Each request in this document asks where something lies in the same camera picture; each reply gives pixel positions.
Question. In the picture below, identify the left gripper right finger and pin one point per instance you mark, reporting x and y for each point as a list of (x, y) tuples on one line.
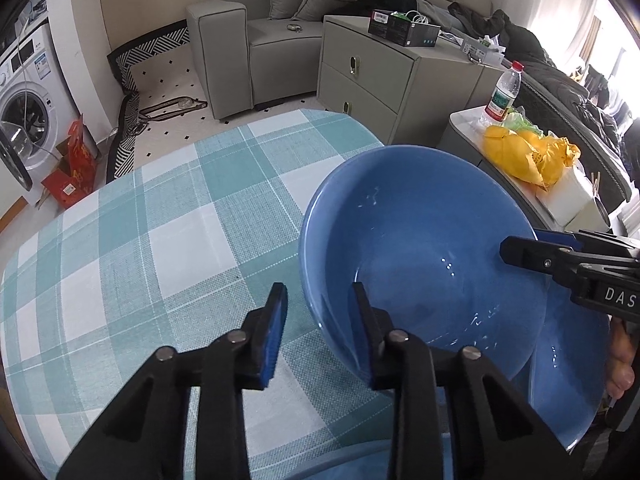
[(453, 406)]

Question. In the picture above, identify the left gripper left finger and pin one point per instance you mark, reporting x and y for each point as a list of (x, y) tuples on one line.
[(141, 434)]

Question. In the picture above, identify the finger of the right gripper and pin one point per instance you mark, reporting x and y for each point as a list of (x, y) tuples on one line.
[(557, 237), (533, 255)]

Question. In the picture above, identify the small blue bowl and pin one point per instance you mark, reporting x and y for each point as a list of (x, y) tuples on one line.
[(564, 379), (421, 229)]

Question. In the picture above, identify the large blue bowl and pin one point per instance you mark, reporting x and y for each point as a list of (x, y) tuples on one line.
[(368, 460)]

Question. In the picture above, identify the person's right hand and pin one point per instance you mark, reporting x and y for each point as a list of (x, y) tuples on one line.
[(621, 352)]

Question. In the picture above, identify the white side table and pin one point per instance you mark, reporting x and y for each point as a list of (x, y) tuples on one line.
[(571, 205)]

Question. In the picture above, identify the yellow plastic bag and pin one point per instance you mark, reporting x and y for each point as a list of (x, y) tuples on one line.
[(537, 160)]

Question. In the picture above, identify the green plastic bag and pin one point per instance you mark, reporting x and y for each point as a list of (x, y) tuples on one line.
[(517, 121)]

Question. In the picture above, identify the plastic water bottle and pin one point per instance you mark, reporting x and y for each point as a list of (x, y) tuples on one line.
[(503, 96)]

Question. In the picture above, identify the teal checkered tablecloth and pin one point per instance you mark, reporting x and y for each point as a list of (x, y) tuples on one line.
[(175, 254)]

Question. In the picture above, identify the grey bedside cabinet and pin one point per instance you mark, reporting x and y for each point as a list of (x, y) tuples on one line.
[(403, 95)]

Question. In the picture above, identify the black box on cabinet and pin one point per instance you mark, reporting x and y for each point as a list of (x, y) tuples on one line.
[(410, 29)]

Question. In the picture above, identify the red cardboard box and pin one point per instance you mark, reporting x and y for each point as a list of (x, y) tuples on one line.
[(74, 177)]

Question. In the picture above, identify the black white patterned rug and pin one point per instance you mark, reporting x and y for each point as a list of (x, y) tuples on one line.
[(164, 106)]

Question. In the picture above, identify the grey sofa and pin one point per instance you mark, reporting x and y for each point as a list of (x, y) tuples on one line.
[(249, 53)]

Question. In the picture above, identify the white washing machine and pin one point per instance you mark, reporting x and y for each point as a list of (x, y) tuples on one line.
[(36, 111)]

